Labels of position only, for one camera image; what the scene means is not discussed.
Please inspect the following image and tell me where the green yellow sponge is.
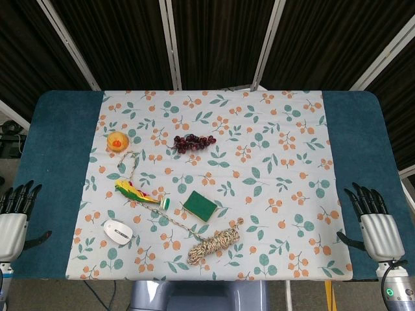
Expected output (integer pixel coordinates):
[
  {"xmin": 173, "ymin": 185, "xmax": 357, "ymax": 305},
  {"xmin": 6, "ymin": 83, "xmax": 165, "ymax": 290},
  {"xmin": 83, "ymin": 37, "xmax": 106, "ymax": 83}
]
[{"xmin": 182, "ymin": 190, "xmax": 219, "ymax": 224}]

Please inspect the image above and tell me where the braided beige rope bundle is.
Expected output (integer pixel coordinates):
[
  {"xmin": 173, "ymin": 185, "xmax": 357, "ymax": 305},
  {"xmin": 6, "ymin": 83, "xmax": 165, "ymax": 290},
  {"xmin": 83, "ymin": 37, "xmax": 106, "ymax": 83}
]
[{"xmin": 116, "ymin": 151, "xmax": 244, "ymax": 266}]

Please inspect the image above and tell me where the white computer mouse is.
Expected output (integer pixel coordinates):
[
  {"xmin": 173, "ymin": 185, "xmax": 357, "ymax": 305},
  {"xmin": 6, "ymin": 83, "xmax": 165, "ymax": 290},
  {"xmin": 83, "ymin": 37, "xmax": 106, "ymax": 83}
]
[{"xmin": 102, "ymin": 219, "xmax": 134, "ymax": 242}]

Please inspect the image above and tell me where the dark red grape bunch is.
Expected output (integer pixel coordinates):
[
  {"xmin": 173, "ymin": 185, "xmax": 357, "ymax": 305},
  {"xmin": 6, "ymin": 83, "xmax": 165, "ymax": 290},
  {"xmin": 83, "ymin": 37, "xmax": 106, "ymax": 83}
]
[{"xmin": 167, "ymin": 134, "xmax": 217, "ymax": 154}]

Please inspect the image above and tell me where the blue table cover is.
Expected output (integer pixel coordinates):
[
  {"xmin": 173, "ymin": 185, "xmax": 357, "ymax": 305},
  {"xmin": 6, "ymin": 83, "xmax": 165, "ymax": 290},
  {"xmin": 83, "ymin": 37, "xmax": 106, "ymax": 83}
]
[{"xmin": 11, "ymin": 89, "xmax": 403, "ymax": 281}]

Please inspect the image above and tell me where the floral print tablecloth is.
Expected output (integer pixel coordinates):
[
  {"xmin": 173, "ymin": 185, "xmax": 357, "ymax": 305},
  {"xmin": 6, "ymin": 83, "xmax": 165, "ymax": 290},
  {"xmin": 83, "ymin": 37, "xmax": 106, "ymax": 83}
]
[{"xmin": 65, "ymin": 89, "xmax": 353, "ymax": 282}]

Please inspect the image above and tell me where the left black grey robot hand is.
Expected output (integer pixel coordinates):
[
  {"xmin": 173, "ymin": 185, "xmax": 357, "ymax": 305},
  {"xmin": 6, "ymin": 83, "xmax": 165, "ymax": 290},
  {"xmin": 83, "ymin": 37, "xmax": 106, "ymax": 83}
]
[{"xmin": 0, "ymin": 179, "xmax": 53, "ymax": 262}]

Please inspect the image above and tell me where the right black grey robot hand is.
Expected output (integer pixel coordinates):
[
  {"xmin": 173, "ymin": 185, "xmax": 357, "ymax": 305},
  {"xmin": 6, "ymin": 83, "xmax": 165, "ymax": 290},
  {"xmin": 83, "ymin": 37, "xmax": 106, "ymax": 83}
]
[{"xmin": 336, "ymin": 182, "xmax": 406, "ymax": 262}]

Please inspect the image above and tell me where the black device with cables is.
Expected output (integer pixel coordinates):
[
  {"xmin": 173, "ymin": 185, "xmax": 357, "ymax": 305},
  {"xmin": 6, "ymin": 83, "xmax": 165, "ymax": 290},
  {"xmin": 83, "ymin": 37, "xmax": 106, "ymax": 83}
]
[{"xmin": 0, "ymin": 119, "xmax": 27, "ymax": 159}]

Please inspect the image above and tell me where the pink yellow feather toy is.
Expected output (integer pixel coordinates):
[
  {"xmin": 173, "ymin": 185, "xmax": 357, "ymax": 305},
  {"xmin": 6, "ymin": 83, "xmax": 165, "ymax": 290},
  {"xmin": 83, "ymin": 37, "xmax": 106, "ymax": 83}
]
[{"xmin": 114, "ymin": 180, "xmax": 172, "ymax": 211}]

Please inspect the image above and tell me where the white table leg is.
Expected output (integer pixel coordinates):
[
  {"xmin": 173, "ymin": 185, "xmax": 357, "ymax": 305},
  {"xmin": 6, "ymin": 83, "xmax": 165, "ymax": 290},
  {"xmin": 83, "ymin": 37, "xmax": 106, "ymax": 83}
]
[{"xmin": 284, "ymin": 281, "xmax": 293, "ymax": 311}]

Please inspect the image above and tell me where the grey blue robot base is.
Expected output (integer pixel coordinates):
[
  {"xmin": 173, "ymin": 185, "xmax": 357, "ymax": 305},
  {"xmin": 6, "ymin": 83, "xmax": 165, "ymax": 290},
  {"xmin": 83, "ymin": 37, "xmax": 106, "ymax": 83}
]
[{"xmin": 129, "ymin": 280, "xmax": 270, "ymax": 311}]

